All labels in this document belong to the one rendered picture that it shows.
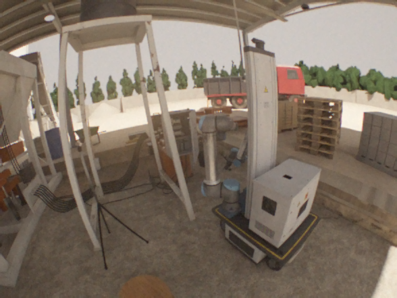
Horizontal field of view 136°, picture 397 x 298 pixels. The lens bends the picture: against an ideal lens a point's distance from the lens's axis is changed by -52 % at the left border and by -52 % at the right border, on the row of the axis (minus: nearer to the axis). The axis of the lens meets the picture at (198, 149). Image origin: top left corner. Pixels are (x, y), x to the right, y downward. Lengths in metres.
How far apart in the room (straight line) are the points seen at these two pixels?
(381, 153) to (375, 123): 0.50
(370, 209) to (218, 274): 1.86
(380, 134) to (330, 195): 1.52
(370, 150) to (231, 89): 8.60
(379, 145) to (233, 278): 2.93
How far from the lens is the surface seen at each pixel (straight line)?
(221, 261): 1.71
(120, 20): 2.10
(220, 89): 10.32
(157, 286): 1.39
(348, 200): 2.38
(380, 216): 2.40
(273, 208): 1.21
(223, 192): 1.47
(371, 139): 3.37
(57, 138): 5.56
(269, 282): 1.64
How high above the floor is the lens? 1.45
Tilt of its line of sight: 19 degrees down
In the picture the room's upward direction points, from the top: 5 degrees counter-clockwise
